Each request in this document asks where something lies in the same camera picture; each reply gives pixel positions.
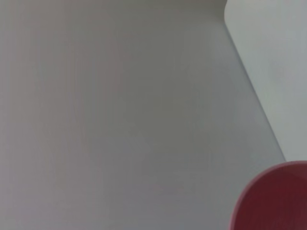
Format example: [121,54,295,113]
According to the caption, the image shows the pink plastic bowl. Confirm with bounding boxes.
[227,160,307,230]

